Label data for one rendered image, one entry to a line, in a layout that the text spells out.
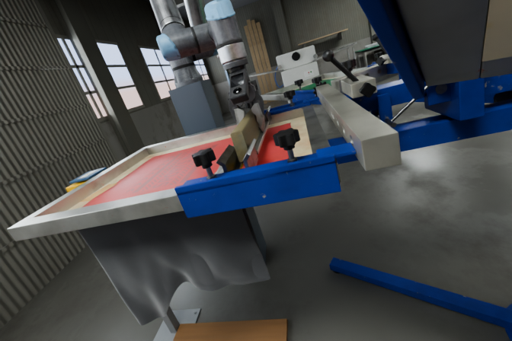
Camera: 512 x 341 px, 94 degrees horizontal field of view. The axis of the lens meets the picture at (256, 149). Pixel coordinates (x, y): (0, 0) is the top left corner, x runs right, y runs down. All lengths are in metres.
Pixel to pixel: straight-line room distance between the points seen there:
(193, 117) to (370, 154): 1.05
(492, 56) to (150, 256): 0.76
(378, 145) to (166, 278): 0.67
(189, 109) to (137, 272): 0.79
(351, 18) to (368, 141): 9.02
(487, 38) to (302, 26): 8.85
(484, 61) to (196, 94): 1.15
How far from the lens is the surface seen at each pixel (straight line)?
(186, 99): 1.30
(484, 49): 0.24
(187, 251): 0.71
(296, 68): 6.16
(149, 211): 0.56
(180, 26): 0.82
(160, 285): 0.85
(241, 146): 0.54
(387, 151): 0.38
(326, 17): 9.19
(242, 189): 0.44
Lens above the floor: 1.17
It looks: 18 degrees down
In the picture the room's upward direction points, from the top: 17 degrees counter-clockwise
